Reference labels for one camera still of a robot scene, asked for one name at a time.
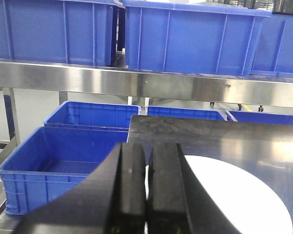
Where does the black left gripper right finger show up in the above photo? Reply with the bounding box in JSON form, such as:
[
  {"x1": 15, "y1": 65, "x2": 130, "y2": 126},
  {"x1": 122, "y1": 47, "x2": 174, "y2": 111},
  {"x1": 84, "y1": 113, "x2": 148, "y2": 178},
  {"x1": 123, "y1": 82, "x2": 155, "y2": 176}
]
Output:
[{"x1": 147, "y1": 143, "x2": 240, "y2": 234}]

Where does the blue floor crate near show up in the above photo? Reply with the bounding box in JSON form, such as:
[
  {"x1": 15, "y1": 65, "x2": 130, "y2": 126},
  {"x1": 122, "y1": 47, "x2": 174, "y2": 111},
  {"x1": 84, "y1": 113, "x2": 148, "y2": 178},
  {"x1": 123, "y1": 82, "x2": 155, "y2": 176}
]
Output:
[{"x1": 0, "y1": 127, "x2": 128, "y2": 215}]

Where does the blue crate shelf left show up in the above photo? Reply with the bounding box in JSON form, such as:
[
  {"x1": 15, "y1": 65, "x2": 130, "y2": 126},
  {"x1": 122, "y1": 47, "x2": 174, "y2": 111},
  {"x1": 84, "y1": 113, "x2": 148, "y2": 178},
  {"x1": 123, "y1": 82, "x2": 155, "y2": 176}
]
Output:
[{"x1": 0, "y1": 0, "x2": 123, "y2": 66}]

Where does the light blue plate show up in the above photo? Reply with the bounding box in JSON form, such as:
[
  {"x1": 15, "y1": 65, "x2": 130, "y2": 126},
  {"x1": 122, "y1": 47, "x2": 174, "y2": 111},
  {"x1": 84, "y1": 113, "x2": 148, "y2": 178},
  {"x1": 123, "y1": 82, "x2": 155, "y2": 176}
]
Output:
[{"x1": 144, "y1": 155, "x2": 293, "y2": 234}]

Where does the blue floor crate right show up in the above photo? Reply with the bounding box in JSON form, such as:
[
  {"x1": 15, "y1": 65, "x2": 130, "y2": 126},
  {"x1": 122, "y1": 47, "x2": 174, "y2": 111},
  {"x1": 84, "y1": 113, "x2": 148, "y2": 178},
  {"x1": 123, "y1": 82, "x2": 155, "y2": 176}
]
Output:
[{"x1": 226, "y1": 110, "x2": 293, "y2": 125}]

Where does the blue crate shelf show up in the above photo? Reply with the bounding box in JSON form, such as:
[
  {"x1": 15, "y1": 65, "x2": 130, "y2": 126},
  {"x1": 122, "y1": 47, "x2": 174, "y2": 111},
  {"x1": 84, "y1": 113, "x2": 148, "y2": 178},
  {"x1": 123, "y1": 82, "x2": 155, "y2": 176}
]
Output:
[
  {"x1": 251, "y1": 14, "x2": 293, "y2": 78},
  {"x1": 123, "y1": 0, "x2": 272, "y2": 76},
  {"x1": 0, "y1": 0, "x2": 123, "y2": 66}
]

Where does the blue floor crate middle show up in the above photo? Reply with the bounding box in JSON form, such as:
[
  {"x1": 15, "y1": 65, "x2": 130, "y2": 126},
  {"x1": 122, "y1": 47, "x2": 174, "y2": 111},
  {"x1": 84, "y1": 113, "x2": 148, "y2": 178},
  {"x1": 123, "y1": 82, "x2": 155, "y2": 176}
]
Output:
[{"x1": 146, "y1": 106, "x2": 226, "y2": 121}]

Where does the blue floor crate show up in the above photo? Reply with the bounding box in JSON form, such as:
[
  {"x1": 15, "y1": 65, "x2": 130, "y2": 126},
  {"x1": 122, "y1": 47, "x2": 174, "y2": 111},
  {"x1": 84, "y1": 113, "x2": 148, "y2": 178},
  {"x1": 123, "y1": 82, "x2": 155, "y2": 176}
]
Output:
[
  {"x1": 0, "y1": 127, "x2": 128, "y2": 215},
  {"x1": 226, "y1": 110, "x2": 293, "y2": 125},
  {"x1": 146, "y1": 106, "x2": 226, "y2": 121},
  {"x1": 43, "y1": 101, "x2": 141, "y2": 132}
]

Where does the blue crate shelf middle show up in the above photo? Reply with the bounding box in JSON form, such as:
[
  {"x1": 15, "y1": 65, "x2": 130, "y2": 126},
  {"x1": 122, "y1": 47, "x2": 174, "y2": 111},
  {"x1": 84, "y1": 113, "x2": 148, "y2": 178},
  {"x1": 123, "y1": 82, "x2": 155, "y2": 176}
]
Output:
[{"x1": 123, "y1": 0, "x2": 272, "y2": 76}]

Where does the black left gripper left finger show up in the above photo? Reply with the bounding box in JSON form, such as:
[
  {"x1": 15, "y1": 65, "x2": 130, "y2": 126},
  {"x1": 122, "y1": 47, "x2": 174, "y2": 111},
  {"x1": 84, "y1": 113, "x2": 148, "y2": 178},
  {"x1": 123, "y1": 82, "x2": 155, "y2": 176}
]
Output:
[{"x1": 13, "y1": 143, "x2": 146, "y2": 234}]

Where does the blue floor crate behind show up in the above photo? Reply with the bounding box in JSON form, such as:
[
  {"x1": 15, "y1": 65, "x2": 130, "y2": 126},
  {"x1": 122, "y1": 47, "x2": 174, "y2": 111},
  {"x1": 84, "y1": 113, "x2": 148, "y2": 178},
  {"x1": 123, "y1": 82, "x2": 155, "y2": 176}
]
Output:
[{"x1": 43, "y1": 101, "x2": 141, "y2": 132}]

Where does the blue crate shelf right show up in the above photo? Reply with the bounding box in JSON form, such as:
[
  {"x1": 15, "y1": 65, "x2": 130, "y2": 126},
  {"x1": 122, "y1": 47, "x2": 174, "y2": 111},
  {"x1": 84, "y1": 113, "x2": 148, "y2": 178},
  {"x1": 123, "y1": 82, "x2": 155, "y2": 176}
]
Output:
[{"x1": 251, "y1": 14, "x2": 293, "y2": 78}]

